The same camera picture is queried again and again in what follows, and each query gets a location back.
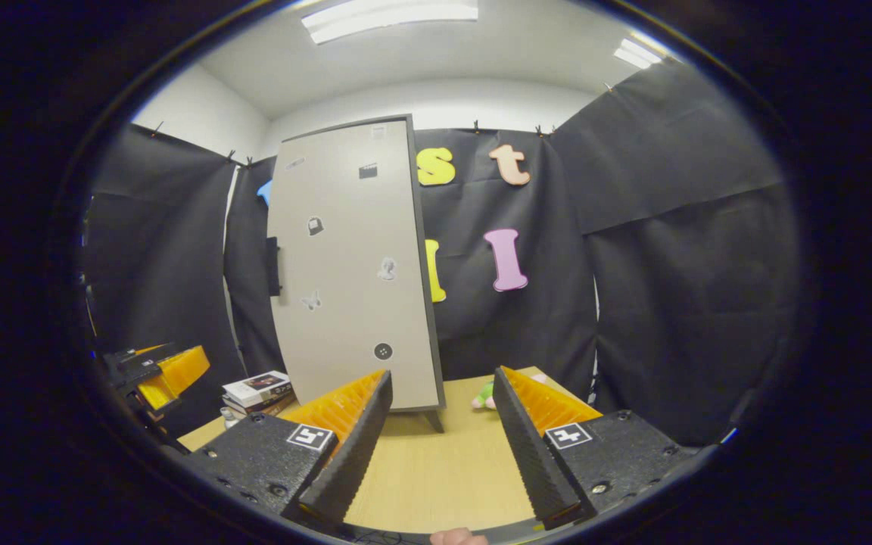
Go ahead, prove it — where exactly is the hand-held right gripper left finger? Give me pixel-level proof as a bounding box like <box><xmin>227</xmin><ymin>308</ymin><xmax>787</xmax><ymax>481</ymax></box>
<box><xmin>181</xmin><ymin>369</ymin><xmax>394</xmax><ymax>528</ymax></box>

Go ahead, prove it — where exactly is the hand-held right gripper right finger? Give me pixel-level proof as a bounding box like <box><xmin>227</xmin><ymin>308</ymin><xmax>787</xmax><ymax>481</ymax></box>
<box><xmin>491</xmin><ymin>366</ymin><xmax>700</xmax><ymax>532</ymax></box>

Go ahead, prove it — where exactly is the black door handle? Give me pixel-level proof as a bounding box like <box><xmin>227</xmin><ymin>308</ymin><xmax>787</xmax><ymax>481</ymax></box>
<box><xmin>266</xmin><ymin>237</ymin><xmax>283</xmax><ymax>297</ymax></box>

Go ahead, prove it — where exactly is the brown book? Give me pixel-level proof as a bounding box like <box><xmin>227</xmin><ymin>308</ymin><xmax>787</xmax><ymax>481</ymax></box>
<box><xmin>224</xmin><ymin>395</ymin><xmax>295</xmax><ymax>419</ymax></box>

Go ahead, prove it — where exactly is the black backdrop cloth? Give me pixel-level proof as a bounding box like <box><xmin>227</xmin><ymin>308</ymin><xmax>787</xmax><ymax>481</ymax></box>
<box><xmin>80</xmin><ymin>61</ymin><xmax>796</xmax><ymax>447</ymax></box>

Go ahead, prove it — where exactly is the large ceiling light panel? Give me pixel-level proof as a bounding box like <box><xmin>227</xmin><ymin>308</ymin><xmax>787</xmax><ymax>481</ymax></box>
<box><xmin>301</xmin><ymin>0</ymin><xmax>480</xmax><ymax>45</ymax></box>

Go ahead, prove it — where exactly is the small ceiling light panel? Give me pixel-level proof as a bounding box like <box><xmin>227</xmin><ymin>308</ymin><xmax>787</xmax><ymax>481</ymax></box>
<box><xmin>612</xmin><ymin>34</ymin><xmax>668</xmax><ymax>70</ymax></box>

